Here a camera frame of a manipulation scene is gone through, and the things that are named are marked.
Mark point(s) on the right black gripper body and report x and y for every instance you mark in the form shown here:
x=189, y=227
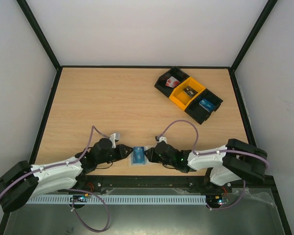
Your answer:
x=156, y=154

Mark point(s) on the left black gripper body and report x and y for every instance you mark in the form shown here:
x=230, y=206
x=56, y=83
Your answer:
x=104, y=160

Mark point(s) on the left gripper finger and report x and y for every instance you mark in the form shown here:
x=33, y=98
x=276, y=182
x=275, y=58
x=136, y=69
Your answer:
x=125, y=159
x=123, y=150

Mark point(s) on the blue VIP credit card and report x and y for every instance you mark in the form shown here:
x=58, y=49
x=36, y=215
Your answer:
x=138, y=155

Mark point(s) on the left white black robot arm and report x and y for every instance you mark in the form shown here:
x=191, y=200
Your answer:
x=24, y=181

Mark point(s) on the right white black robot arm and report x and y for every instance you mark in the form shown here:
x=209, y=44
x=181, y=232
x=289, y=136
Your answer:
x=233, y=161

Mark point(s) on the black bin with blue card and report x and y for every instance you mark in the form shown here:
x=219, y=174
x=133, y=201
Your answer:
x=197, y=112

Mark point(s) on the blue card in bin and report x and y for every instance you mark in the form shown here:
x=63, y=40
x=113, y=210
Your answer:
x=207, y=105

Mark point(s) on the dark card in yellow bin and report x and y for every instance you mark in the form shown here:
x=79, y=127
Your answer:
x=190, y=91

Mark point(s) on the red white card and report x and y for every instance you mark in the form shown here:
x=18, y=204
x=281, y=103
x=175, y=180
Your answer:
x=172, y=82

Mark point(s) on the black bin with red card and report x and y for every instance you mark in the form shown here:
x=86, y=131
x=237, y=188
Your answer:
x=175, y=72

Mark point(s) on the yellow bin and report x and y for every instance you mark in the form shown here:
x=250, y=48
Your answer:
x=180, y=98

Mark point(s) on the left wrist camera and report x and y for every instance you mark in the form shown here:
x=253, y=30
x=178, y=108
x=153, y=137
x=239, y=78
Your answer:
x=114, y=138

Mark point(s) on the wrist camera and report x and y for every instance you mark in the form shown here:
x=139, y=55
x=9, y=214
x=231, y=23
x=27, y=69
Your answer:
x=114, y=138
x=161, y=140

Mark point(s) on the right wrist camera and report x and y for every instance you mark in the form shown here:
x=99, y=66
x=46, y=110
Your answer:
x=161, y=140

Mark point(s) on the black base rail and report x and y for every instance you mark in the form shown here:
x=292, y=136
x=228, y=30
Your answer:
x=192, y=184

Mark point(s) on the white slotted cable duct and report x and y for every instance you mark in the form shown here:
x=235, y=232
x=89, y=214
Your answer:
x=57, y=199

